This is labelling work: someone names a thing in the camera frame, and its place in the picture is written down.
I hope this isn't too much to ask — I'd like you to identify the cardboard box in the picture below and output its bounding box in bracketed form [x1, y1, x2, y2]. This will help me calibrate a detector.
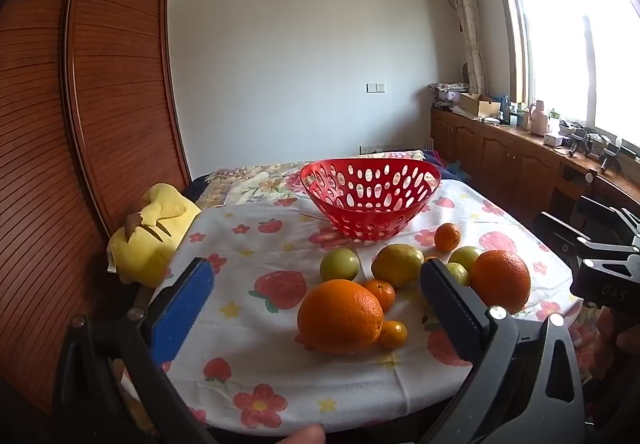
[459, 93, 501, 119]

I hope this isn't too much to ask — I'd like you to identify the person's left hand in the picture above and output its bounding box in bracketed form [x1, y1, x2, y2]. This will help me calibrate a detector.
[277, 424, 327, 444]

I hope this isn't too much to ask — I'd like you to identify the patterned curtain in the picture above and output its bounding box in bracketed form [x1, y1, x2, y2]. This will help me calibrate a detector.
[442, 0, 488, 95]

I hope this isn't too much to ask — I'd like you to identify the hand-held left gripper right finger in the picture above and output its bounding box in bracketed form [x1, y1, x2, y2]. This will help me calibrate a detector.
[419, 258, 586, 444]

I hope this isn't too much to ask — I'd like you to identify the wooden slatted wardrobe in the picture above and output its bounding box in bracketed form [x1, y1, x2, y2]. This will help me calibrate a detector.
[0, 0, 192, 415]

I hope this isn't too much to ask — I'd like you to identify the red perforated plastic basket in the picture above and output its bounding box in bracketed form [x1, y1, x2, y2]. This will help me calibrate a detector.
[300, 157, 442, 242]

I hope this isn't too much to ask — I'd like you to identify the green apple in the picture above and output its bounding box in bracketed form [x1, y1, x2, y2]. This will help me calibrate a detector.
[320, 247, 361, 282]

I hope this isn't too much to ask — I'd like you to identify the folded cloth pile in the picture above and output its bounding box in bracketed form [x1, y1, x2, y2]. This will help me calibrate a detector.
[429, 82, 470, 98]

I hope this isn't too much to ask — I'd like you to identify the small green tangerine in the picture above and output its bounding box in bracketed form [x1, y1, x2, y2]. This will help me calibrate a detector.
[448, 245, 482, 275]
[444, 262, 471, 287]

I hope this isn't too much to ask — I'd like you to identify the person's right hand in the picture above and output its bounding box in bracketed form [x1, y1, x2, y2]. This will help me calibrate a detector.
[595, 307, 640, 375]

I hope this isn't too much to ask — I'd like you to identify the large orange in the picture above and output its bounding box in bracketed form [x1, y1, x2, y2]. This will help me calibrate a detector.
[297, 279, 385, 355]
[470, 249, 532, 315]

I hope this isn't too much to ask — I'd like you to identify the wooden cabinet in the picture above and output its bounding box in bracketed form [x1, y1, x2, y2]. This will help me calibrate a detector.
[431, 107, 640, 245]

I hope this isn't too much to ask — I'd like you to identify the window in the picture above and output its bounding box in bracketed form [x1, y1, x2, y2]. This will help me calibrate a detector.
[492, 0, 640, 150]

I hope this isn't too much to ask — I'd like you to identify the floral bed blanket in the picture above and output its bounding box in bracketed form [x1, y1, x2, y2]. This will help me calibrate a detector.
[192, 150, 436, 207]

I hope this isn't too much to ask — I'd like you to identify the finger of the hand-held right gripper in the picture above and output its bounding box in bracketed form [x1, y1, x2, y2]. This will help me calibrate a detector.
[532, 211, 640, 317]
[575, 194, 640, 239]

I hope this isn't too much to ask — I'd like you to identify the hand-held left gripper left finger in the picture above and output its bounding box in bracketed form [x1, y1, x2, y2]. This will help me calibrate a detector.
[52, 257, 218, 444]

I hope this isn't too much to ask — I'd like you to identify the yellow plush toy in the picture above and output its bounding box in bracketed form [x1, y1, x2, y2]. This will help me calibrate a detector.
[106, 183, 202, 288]

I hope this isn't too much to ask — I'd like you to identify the blue cloth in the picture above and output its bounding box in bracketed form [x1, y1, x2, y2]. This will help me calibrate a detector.
[425, 150, 472, 181]

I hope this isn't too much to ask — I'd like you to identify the black tripod stand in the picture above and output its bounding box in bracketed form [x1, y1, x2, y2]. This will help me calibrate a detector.
[569, 127, 593, 157]
[599, 139, 623, 173]

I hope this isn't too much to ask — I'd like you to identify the yellow-green apple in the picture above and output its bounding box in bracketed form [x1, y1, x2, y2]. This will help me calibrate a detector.
[371, 243, 425, 288]

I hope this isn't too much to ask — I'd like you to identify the white strawberry print tablecloth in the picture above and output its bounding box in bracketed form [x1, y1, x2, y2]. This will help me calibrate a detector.
[120, 179, 586, 437]

